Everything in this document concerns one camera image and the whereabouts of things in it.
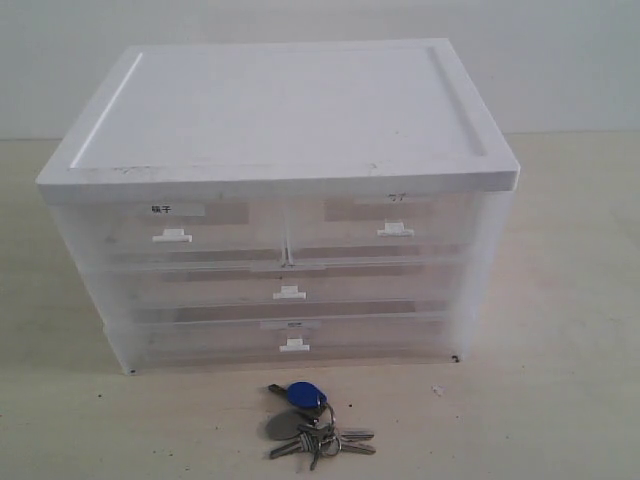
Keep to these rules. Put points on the small white plastic scrap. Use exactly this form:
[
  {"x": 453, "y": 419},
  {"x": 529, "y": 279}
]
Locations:
[{"x": 437, "y": 390}]

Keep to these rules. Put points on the white translucent drawer cabinet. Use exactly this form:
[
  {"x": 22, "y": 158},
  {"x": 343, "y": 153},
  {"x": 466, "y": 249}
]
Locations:
[{"x": 280, "y": 122}]

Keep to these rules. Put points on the key bunch with blue fob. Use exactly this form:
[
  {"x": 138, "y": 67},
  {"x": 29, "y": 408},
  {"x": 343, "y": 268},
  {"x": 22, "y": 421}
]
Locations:
[{"x": 310, "y": 426}]

